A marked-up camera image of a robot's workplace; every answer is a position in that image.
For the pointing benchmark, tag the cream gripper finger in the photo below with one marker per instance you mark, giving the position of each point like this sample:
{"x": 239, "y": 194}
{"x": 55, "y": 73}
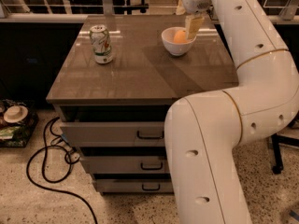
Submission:
{"x": 192, "y": 25}

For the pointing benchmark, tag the orange fruit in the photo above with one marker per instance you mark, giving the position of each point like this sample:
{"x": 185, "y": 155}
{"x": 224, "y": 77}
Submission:
{"x": 180, "y": 37}

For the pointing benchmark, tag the white ceramic bowl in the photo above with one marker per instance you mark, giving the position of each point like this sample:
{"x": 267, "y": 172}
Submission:
{"x": 174, "y": 48}

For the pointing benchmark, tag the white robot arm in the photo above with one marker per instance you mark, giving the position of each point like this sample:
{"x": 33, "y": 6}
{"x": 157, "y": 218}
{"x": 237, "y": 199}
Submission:
{"x": 202, "y": 129}

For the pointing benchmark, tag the green white soda can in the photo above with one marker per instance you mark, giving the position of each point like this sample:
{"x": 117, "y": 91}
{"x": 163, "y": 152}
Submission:
{"x": 101, "y": 43}

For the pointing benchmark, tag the grey drawer cabinet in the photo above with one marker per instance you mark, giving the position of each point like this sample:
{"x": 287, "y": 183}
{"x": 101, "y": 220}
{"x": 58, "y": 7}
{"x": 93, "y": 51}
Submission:
{"x": 140, "y": 83}

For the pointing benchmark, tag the top grey drawer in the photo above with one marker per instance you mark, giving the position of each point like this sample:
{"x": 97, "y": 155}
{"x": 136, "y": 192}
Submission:
{"x": 114, "y": 134}

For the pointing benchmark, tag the grey drawer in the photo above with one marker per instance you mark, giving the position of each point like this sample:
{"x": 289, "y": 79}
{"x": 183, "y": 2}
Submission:
{"x": 114, "y": 134}
{"x": 133, "y": 185}
{"x": 125, "y": 164}

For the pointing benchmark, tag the middle grey drawer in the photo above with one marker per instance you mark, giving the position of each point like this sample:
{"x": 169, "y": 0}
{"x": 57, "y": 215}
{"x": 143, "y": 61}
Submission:
{"x": 125, "y": 164}

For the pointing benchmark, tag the black stand leg with caster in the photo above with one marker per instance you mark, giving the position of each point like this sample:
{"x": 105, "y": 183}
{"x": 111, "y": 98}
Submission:
{"x": 276, "y": 141}

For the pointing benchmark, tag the bottom grey drawer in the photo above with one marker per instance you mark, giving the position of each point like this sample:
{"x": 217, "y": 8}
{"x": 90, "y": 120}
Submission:
{"x": 133, "y": 185}

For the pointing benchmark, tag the beige hat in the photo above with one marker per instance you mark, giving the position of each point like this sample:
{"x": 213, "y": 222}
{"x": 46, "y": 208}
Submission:
{"x": 15, "y": 114}

